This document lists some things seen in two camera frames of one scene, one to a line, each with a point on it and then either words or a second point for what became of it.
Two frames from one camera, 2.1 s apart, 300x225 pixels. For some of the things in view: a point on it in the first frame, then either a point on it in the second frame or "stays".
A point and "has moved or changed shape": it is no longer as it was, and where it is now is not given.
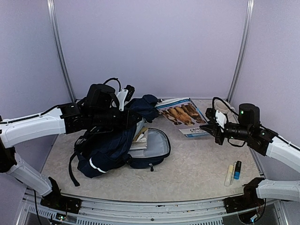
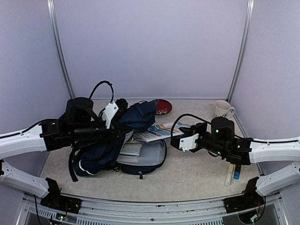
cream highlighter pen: x=228 y=178 stays
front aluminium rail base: x=96 y=212 stays
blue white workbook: x=183 y=114 to x=160 y=131
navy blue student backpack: x=96 y=155 has moved or changed shape
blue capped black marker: x=236 y=175 stays
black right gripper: x=216 y=131 to x=191 y=131
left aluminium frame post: x=58 y=43 stays
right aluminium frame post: x=241 y=49 stays
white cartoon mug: x=219 y=105 stays
